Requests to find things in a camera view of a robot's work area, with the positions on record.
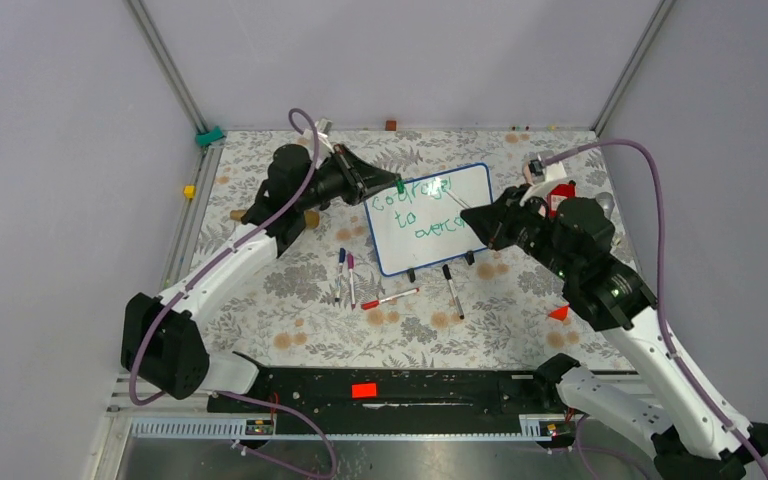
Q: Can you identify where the black whiteboard marker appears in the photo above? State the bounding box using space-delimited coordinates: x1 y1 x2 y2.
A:
442 264 465 320

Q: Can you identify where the blue whiteboard marker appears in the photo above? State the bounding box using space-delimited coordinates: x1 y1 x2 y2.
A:
333 248 347 304

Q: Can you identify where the tan toy microphone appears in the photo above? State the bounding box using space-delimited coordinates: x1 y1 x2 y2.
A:
229 209 321 231

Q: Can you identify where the red whiteboard marker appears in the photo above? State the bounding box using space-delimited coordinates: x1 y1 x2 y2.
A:
361 287 420 311

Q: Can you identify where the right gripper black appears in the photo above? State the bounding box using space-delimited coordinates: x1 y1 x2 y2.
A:
460 183 578 281

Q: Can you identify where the purple whiteboard marker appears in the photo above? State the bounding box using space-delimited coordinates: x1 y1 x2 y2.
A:
347 253 357 310

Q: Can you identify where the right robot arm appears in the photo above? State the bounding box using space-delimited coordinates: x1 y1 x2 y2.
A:
461 189 768 479

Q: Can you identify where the red tape label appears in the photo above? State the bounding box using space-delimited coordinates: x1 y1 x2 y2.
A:
351 382 378 399

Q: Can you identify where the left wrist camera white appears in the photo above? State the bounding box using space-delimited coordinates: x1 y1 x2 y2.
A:
315 118 333 143

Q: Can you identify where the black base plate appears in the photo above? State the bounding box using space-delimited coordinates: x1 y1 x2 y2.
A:
207 367 578 436

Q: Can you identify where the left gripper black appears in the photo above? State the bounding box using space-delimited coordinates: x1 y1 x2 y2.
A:
296 144 400 212

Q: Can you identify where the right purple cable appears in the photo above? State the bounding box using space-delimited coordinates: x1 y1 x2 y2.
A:
536 139 768 480

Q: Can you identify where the pink toy microphone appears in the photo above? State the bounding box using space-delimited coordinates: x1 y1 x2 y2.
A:
522 162 534 184

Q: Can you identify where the teal corner block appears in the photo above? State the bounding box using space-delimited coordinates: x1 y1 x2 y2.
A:
195 126 225 148

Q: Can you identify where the blue framed whiteboard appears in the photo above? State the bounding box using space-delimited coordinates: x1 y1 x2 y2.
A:
364 163 493 277

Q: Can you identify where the silver toy microphone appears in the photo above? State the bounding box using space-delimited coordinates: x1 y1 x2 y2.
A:
594 192 616 219

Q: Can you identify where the red box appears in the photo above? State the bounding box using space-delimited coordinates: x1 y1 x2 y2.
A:
547 180 577 217

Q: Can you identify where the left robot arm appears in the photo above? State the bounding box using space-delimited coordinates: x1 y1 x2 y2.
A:
120 144 403 411

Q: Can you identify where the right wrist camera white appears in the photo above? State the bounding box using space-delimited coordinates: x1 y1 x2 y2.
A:
519 156 571 206

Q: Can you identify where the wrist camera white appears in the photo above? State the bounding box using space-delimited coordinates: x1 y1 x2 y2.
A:
519 156 571 206
315 118 333 143

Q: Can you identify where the red triangular block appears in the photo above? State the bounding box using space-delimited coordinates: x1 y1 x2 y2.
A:
547 305 569 322

